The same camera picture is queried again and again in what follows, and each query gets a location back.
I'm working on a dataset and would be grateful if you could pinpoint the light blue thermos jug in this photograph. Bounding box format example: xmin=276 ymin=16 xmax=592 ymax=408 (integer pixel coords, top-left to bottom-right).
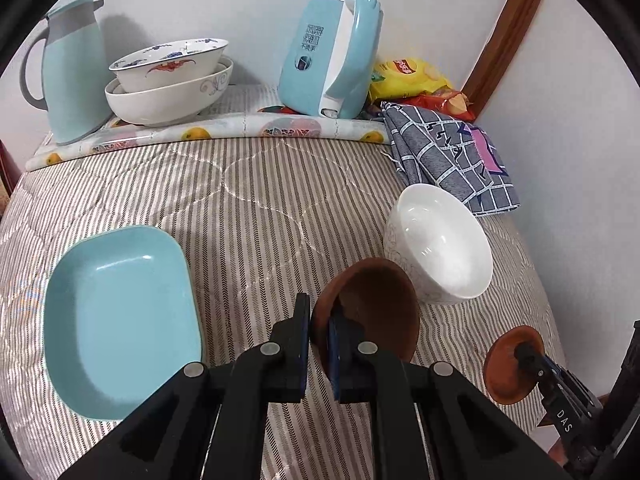
xmin=20 ymin=0 xmax=113 ymax=145

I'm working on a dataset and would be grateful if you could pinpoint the fruit print table mat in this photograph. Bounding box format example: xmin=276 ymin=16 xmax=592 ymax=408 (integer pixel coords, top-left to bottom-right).
xmin=25 ymin=85 xmax=393 ymax=172

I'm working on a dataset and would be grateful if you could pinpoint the red chip bag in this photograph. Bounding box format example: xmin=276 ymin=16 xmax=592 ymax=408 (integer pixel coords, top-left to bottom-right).
xmin=365 ymin=89 xmax=475 ymax=122

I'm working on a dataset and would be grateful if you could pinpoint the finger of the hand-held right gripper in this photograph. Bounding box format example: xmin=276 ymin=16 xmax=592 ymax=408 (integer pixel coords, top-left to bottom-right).
xmin=542 ymin=355 xmax=607 ymax=411
xmin=515 ymin=342 xmax=576 ymax=433

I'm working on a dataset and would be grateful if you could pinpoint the white ceramic bowl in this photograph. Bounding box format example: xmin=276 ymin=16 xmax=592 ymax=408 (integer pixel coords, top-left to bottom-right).
xmin=383 ymin=183 xmax=493 ymax=306

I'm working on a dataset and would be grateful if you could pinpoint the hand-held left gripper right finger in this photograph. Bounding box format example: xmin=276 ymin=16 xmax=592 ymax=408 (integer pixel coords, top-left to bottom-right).
xmin=327 ymin=307 xmax=571 ymax=480

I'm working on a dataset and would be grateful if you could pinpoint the yellow chip bag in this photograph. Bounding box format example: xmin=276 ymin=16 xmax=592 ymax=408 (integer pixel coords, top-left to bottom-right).
xmin=370 ymin=58 xmax=453 ymax=101

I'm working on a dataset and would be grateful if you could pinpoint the blue floral patterned bowl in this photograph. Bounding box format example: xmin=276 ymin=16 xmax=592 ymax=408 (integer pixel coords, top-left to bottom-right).
xmin=108 ymin=38 xmax=229 ymax=93

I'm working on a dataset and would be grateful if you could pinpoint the light blue electric kettle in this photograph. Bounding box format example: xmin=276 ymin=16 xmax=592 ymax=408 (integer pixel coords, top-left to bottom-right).
xmin=277 ymin=0 xmax=385 ymax=120

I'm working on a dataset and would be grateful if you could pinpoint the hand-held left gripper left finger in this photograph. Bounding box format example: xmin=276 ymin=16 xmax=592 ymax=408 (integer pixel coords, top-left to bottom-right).
xmin=57 ymin=292 xmax=311 ymax=480

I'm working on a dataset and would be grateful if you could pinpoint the striped quilted tablecloth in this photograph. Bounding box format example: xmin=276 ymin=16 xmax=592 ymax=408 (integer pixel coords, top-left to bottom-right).
xmin=0 ymin=135 xmax=568 ymax=480

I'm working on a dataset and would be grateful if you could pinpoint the brown wooden door frame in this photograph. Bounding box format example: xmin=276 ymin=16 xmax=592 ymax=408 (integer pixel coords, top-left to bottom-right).
xmin=460 ymin=0 xmax=551 ymax=116

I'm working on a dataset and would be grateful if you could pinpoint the small brown bowl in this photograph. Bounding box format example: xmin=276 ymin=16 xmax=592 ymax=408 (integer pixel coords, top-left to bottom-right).
xmin=310 ymin=258 xmax=420 ymax=371
xmin=483 ymin=325 xmax=546 ymax=403

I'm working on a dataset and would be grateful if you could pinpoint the large white bowl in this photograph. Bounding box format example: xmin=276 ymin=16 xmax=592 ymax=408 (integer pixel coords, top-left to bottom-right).
xmin=104 ymin=57 xmax=234 ymax=127

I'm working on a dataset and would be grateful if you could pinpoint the light blue plastic plate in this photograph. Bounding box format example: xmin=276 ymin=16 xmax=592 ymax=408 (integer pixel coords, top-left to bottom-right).
xmin=42 ymin=226 xmax=203 ymax=421

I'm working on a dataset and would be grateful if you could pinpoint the blue-grey checked cloth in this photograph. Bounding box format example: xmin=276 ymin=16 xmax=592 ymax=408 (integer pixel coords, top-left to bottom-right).
xmin=381 ymin=101 xmax=521 ymax=217

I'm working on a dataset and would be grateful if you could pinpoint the red box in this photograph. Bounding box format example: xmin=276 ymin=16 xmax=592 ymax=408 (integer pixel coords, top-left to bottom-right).
xmin=0 ymin=140 xmax=22 ymax=196

